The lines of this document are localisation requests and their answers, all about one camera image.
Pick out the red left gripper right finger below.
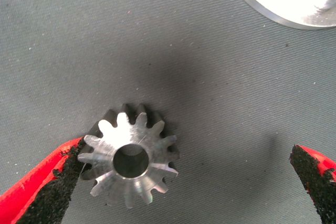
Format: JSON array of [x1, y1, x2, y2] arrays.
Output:
[[289, 144, 336, 224]]

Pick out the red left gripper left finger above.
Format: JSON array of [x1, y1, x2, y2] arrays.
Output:
[[0, 136, 87, 224]]

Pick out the white shiny bevel gear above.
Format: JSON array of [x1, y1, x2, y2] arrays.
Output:
[[77, 103, 181, 209]]

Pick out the dark grey table cloth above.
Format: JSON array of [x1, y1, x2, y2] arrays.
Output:
[[0, 0, 336, 224]]

